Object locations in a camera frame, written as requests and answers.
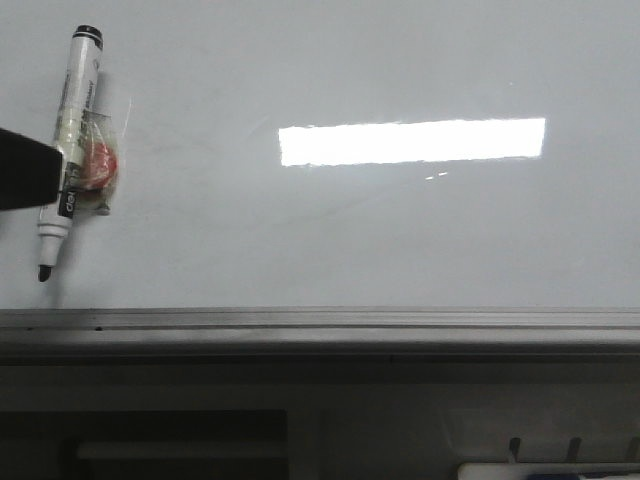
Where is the red magnet taped to marker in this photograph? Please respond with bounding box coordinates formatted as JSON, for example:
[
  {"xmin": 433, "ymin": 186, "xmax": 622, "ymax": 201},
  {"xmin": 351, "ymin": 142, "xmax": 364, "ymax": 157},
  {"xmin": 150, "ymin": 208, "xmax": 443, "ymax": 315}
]
[{"xmin": 77, "ymin": 112, "xmax": 120, "ymax": 216}]

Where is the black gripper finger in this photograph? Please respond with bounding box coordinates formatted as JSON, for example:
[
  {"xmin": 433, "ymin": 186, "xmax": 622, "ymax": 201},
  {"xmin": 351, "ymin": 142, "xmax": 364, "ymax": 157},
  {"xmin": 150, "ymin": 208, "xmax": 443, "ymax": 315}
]
[{"xmin": 0, "ymin": 129, "xmax": 63, "ymax": 211}]

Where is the dark metal hook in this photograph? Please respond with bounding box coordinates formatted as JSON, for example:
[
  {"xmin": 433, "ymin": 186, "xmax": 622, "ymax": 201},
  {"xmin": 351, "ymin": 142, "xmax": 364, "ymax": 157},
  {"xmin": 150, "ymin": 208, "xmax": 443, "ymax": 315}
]
[
  {"xmin": 565, "ymin": 437, "xmax": 582, "ymax": 464},
  {"xmin": 507, "ymin": 437, "xmax": 521, "ymax": 464},
  {"xmin": 625, "ymin": 436, "xmax": 640, "ymax": 463}
]

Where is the dark metal hook right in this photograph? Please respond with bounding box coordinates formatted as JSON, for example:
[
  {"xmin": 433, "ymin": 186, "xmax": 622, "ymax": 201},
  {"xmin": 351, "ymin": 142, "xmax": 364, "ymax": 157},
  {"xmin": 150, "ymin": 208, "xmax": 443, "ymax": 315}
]
[{"xmin": 625, "ymin": 436, "xmax": 640, "ymax": 463}]

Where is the white whiteboard with aluminium frame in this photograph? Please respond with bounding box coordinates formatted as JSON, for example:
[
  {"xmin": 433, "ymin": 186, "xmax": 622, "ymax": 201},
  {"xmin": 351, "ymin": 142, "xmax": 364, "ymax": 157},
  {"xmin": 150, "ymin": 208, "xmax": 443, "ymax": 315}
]
[{"xmin": 1, "ymin": 1, "xmax": 639, "ymax": 361}]

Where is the white black whiteboard marker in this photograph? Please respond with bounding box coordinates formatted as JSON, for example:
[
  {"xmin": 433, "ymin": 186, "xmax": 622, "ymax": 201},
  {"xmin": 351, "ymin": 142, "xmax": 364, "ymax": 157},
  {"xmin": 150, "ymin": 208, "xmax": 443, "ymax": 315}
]
[{"xmin": 38, "ymin": 25, "xmax": 104, "ymax": 282}]

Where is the white tray below board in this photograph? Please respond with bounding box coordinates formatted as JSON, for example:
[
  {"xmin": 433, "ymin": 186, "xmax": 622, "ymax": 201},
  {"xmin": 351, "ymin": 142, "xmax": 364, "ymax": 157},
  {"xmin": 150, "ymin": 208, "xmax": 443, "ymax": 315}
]
[{"xmin": 457, "ymin": 462, "xmax": 639, "ymax": 480}]

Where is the dark metal hook middle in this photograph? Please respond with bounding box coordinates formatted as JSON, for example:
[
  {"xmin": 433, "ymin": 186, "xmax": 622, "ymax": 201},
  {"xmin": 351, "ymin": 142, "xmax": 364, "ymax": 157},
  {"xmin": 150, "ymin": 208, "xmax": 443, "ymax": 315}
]
[{"xmin": 565, "ymin": 437, "xmax": 582, "ymax": 464}]

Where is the white horizontal bar handle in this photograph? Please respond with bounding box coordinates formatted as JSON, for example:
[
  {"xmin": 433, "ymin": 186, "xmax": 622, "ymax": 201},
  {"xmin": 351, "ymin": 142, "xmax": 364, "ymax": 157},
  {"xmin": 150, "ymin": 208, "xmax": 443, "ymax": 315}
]
[{"xmin": 76, "ymin": 442, "xmax": 288, "ymax": 460}]

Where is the dark metal hook left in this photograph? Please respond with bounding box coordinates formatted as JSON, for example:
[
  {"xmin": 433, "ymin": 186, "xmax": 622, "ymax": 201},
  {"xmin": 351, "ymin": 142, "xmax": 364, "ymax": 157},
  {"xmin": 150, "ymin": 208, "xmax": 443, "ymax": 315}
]
[{"xmin": 507, "ymin": 437, "xmax": 521, "ymax": 464}]

